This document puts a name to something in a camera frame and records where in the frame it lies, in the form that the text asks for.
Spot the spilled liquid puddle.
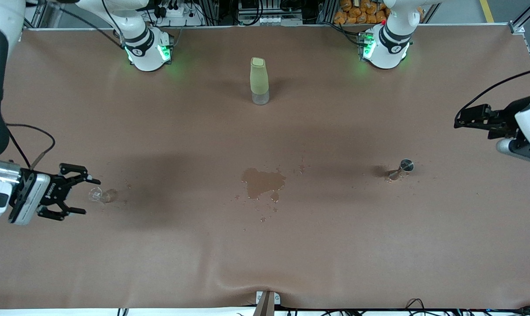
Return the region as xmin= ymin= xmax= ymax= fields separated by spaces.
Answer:
xmin=241 ymin=168 xmax=287 ymax=200

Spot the brown table mat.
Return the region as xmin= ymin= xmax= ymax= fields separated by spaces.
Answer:
xmin=0 ymin=24 xmax=530 ymax=310

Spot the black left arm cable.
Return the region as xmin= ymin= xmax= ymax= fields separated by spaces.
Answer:
xmin=460 ymin=67 xmax=530 ymax=111

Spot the grey metal table bracket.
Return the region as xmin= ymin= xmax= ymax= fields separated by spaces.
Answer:
xmin=255 ymin=291 xmax=281 ymax=306

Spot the grey equipment box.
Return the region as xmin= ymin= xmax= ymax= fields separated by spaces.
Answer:
xmin=238 ymin=0 xmax=304 ymax=26

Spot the aluminium frame profile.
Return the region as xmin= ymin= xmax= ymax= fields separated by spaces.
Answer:
xmin=25 ymin=0 xmax=59 ymax=30
xmin=508 ymin=0 xmax=530 ymax=36

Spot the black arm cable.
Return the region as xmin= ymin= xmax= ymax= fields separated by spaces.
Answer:
xmin=460 ymin=67 xmax=530 ymax=111
xmin=6 ymin=0 xmax=125 ymax=169

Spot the brown support strut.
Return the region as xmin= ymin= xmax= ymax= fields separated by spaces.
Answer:
xmin=253 ymin=291 xmax=275 ymax=316

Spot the steel double jigger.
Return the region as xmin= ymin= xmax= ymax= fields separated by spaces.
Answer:
xmin=388 ymin=159 xmax=415 ymax=183

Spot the green bottle with clear base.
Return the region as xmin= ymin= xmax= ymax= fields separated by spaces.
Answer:
xmin=250 ymin=57 xmax=270 ymax=106

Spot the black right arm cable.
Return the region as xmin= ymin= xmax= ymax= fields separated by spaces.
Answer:
xmin=6 ymin=0 xmax=125 ymax=169

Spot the white power strip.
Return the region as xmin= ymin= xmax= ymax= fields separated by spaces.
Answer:
xmin=159 ymin=4 xmax=204 ymax=27

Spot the clear glass beaker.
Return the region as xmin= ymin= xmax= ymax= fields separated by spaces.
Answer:
xmin=88 ymin=187 xmax=117 ymax=204

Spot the orange snack bag pile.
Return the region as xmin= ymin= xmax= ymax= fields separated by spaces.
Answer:
xmin=334 ymin=0 xmax=390 ymax=25

